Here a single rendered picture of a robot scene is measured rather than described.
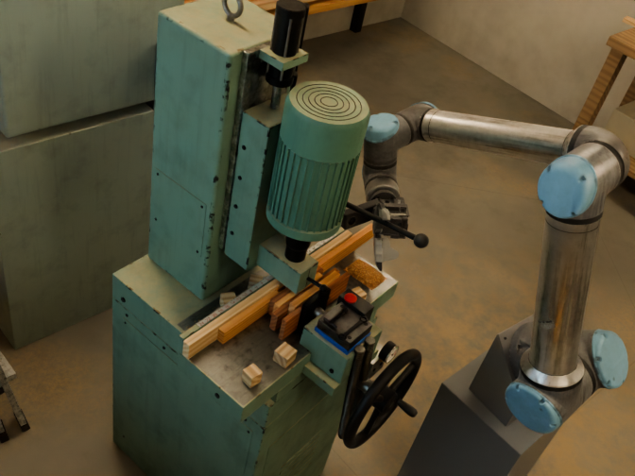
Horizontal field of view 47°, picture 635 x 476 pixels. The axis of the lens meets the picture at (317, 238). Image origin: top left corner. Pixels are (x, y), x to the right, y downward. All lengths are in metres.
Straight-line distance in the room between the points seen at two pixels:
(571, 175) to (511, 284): 2.06
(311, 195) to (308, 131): 0.16
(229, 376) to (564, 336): 0.77
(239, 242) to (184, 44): 0.49
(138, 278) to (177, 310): 0.15
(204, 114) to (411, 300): 1.85
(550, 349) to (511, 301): 1.68
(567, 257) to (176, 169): 0.91
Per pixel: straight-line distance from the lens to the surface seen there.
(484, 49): 5.33
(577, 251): 1.62
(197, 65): 1.57
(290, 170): 1.51
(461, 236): 3.69
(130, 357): 2.15
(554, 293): 1.69
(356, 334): 1.66
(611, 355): 2.01
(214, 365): 1.68
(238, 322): 1.71
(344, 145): 1.46
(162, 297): 1.94
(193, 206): 1.76
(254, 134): 1.57
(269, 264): 1.77
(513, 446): 2.20
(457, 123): 1.88
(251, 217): 1.69
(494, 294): 3.45
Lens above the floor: 2.22
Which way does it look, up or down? 41 degrees down
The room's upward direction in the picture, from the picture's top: 14 degrees clockwise
